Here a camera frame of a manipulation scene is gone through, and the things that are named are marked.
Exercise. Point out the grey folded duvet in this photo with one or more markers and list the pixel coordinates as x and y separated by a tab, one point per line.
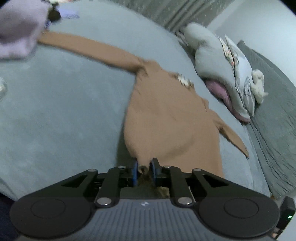
210	62

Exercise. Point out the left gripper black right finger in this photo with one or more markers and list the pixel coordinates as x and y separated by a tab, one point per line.
223	207

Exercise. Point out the brown knit sweater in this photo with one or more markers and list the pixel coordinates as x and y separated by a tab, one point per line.
165	118

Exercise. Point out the pink pillow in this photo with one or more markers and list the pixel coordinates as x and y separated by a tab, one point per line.
221	93

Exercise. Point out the light purple knit garment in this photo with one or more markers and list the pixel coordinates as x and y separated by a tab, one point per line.
21	24

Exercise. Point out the floral patterned cloth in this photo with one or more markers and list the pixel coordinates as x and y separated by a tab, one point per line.
229	54

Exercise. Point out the grey patterned curtain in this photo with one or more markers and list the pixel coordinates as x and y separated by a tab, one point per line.
175	14

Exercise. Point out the white pillow with swirl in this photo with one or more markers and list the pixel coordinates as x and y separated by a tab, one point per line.
243	78

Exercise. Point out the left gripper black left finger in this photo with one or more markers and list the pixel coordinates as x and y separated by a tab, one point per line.
65	207

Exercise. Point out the cream plush toy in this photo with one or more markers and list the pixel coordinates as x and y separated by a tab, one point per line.
257	86

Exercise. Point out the grey padded headboard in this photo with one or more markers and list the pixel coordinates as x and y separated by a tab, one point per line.
272	128

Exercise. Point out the violet folded cloth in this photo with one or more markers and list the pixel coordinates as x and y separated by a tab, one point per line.
64	16

